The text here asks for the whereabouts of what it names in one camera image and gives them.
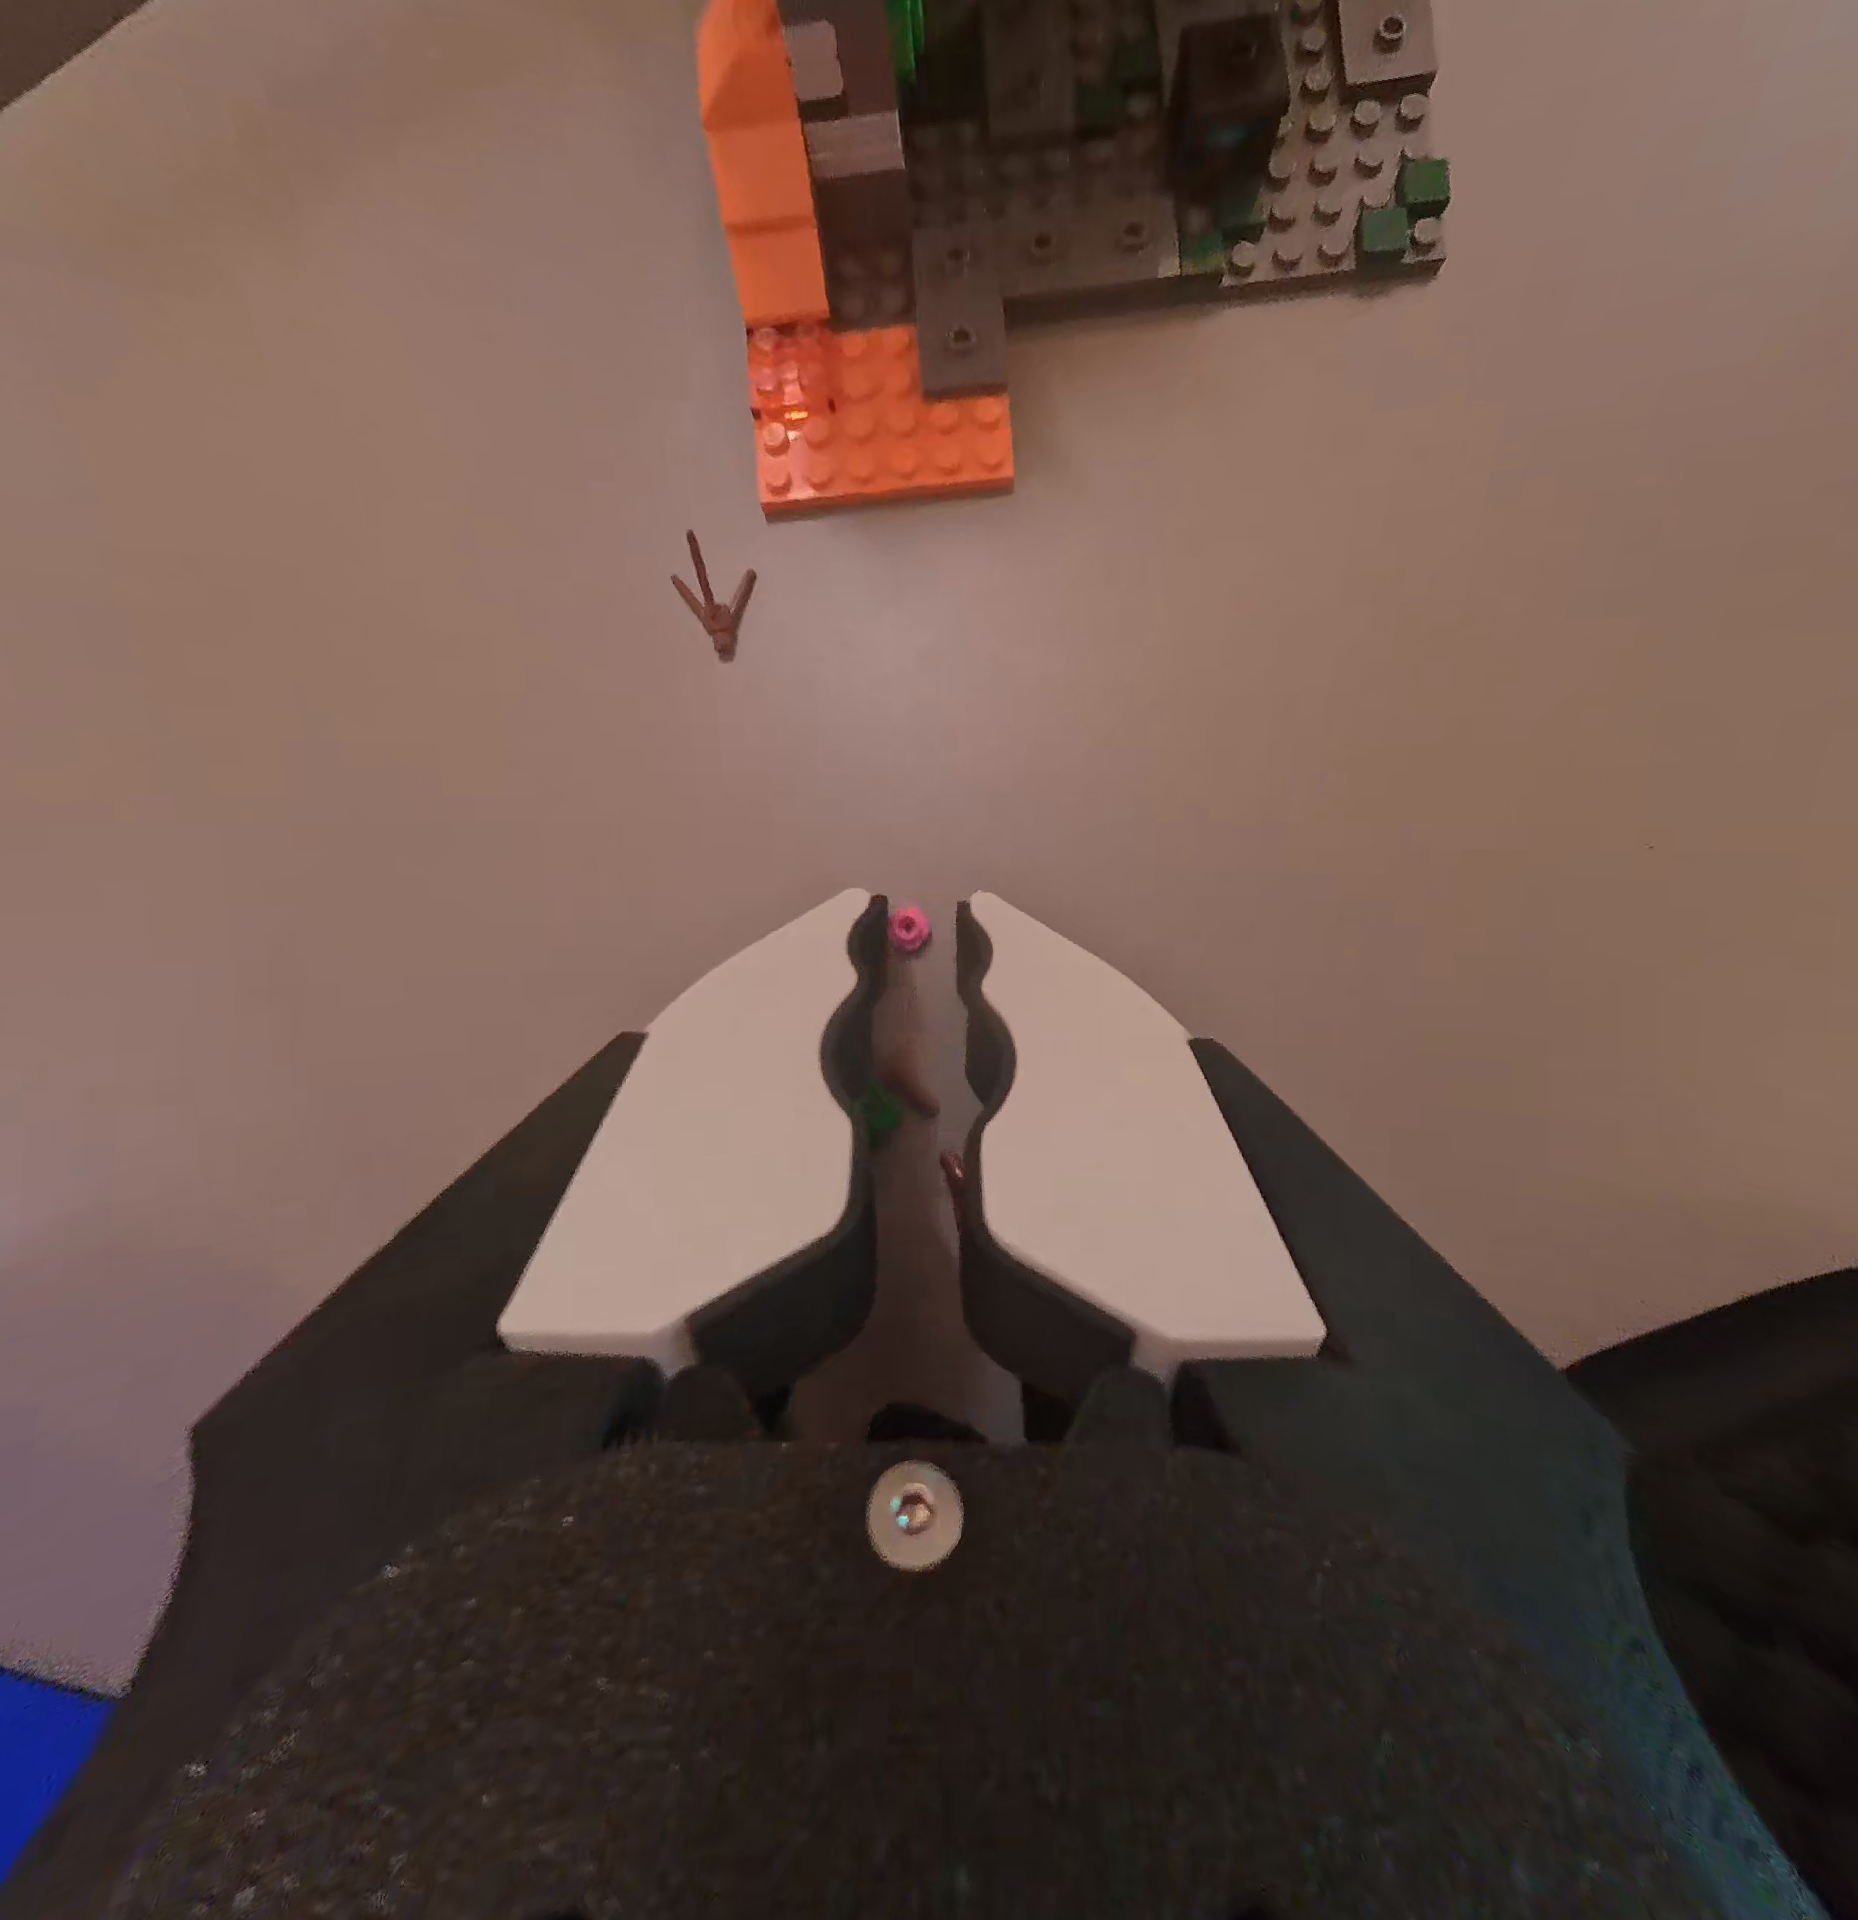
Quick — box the black wrist rest cushion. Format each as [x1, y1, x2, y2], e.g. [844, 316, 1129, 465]
[1563, 1260, 1858, 1920]

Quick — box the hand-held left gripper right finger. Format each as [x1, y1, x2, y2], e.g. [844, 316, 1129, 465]
[951, 890, 1328, 1433]

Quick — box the dark brown twig brick piece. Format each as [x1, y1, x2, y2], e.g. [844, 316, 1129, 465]
[669, 529, 761, 665]

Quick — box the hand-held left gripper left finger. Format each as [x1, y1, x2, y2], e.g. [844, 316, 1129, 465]
[497, 890, 883, 1433]

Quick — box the blue plastic storage bin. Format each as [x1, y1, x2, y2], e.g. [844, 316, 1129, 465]
[0, 1654, 130, 1885]

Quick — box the toy brick castle model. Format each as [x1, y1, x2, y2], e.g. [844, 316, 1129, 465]
[697, 0, 1455, 522]

